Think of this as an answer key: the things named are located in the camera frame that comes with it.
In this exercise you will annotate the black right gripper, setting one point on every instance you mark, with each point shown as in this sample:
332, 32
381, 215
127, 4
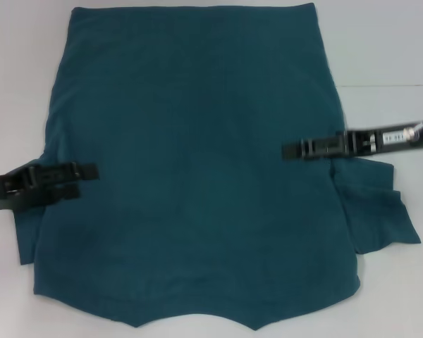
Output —
387, 139

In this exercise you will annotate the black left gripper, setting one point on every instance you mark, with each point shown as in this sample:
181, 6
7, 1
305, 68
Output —
7, 192

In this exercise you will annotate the teal blue shirt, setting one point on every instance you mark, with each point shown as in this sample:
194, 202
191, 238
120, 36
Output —
197, 141

